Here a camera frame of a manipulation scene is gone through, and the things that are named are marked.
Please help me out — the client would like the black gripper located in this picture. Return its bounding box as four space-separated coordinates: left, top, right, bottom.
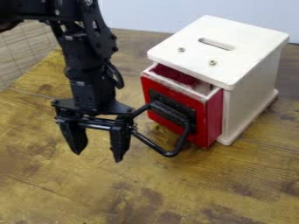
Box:
53 81 134 163

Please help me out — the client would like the black drawer handle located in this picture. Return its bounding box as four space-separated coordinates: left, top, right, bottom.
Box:
127 89 198 158

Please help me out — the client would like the red drawer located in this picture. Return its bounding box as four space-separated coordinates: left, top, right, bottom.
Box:
141 63 223 148

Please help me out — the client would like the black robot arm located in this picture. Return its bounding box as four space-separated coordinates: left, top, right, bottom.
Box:
0 0 134 162

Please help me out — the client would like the white wooden drawer box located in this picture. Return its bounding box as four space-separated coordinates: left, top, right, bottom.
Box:
147 15 290 145

